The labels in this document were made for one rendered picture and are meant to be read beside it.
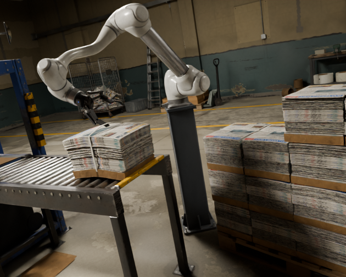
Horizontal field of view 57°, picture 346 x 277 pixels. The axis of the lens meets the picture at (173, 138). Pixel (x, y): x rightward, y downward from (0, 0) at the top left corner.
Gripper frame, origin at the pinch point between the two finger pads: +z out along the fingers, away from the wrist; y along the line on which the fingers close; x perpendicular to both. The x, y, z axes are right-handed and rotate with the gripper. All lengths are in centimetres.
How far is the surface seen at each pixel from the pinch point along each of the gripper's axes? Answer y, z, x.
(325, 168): -11, 109, -29
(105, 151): 12.1, 12.3, 14.7
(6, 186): 58, -40, 29
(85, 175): 31.8, 3.3, 14.9
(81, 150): 19.5, -2.6, 14.6
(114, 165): 17.0, 18.9, 14.3
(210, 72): 138, -178, -705
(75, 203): 38.7, 10.3, 29.0
